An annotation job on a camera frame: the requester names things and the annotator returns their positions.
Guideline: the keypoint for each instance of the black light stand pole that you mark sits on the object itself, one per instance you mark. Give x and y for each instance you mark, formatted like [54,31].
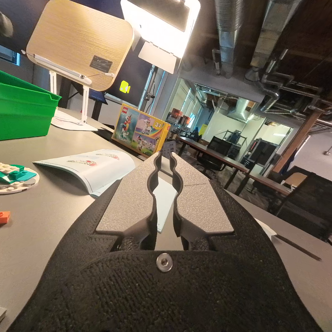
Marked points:
[150,88]

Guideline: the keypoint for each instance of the round white and teal lego base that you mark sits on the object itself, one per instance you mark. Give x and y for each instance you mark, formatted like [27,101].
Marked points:
[15,176]

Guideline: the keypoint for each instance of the grey flat object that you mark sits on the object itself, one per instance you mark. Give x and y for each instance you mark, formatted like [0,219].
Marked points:
[2,312]

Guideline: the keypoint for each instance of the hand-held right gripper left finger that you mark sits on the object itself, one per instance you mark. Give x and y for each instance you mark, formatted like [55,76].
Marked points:
[122,205]

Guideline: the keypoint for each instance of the bright white light panel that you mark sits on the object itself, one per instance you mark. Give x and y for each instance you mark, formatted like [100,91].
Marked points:
[186,41]

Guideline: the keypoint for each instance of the black monitor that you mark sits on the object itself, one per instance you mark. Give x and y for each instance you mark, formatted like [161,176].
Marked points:
[267,154]

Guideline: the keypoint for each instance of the silver round ventilation duct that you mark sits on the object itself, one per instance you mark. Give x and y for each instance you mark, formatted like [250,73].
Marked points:
[228,26]

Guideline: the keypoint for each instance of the black mesh office chair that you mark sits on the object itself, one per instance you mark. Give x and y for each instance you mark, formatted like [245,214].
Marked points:
[311,205]

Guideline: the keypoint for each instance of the open light blue instruction booklet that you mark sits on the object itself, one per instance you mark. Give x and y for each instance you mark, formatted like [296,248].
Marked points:
[103,168]

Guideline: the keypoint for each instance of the small orange lego brick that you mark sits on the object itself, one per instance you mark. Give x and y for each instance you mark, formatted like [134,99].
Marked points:
[4,217]

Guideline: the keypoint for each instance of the wooden book stand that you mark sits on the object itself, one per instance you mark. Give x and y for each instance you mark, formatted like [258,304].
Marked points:
[77,39]

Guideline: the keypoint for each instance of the large dark screen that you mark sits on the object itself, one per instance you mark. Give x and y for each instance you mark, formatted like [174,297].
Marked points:
[129,70]

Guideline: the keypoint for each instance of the long wooden desk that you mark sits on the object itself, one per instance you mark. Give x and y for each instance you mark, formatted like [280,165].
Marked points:
[264,181]

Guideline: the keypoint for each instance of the colourful yellow lego box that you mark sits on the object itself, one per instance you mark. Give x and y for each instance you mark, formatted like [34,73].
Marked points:
[142,129]

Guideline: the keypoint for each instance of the wooden support post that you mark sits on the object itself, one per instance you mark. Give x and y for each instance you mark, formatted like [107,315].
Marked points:
[298,145]

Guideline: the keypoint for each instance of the green plastic bins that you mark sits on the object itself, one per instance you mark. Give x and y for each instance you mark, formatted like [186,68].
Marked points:
[23,116]

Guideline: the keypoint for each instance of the rectangular metal duct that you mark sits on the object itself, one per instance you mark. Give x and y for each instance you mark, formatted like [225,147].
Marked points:
[277,28]

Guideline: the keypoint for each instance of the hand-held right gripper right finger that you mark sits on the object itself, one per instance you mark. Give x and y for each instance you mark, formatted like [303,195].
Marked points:
[205,207]

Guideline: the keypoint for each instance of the white printed sheet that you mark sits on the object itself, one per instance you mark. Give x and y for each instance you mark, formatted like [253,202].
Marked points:
[170,148]

